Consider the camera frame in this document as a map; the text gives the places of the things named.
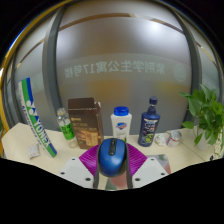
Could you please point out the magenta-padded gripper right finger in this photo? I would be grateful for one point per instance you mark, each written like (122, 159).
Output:
(141, 166)

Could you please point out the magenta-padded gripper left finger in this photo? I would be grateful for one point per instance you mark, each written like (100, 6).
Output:
(83, 166)

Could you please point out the blue and black computer mouse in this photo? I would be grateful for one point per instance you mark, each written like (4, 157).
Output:
(112, 158)

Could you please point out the floral pastel mouse pad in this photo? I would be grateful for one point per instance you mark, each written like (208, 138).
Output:
(117, 183)

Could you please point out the crumpled white paper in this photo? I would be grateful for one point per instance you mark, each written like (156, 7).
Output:
(160, 140)

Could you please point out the clear bottle with green label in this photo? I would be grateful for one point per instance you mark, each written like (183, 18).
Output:
(67, 131)

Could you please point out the dark blue shampoo bottle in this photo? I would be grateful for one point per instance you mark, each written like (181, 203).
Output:
(148, 128)

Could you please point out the small white and red cup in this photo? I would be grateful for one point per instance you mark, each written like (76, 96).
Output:
(174, 139)

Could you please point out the brown cardboard carton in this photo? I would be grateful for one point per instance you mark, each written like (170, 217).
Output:
(85, 123)

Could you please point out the white bottle with blue cap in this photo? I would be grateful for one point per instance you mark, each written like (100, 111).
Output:
(121, 125)

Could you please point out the white and green shuttlecock tube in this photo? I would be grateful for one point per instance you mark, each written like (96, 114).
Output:
(36, 123)

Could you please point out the green potted plant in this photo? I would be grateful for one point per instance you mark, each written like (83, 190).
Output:
(206, 116)

